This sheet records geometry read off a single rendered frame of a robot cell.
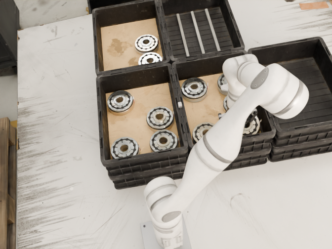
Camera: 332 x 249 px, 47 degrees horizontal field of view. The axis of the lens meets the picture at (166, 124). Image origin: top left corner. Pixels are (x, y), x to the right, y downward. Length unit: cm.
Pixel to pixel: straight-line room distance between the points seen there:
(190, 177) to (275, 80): 31
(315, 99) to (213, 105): 39
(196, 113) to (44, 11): 225
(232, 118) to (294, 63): 85
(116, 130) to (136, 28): 56
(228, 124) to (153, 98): 72
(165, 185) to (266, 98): 37
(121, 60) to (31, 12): 192
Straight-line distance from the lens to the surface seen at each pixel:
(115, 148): 139
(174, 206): 98
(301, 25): 202
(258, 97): 80
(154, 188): 101
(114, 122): 149
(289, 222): 144
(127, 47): 173
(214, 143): 87
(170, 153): 127
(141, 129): 145
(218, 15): 184
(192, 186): 93
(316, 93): 158
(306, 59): 168
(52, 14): 342
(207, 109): 148
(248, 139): 130
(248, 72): 99
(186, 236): 130
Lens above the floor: 203
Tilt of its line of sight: 56 degrees down
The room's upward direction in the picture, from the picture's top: 10 degrees counter-clockwise
